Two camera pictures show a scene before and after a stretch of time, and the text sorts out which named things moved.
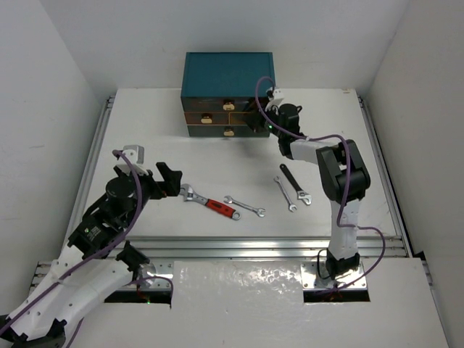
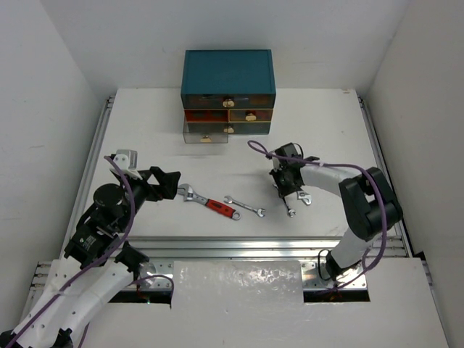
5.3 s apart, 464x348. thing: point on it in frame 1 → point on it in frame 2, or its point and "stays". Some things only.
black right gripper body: (262, 125) → (283, 180)
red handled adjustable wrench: (193, 196) stays
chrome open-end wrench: (230, 200) stays
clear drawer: (206, 117) → (205, 132)
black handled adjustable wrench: (301, 193) stays
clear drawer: (240, 118) stays
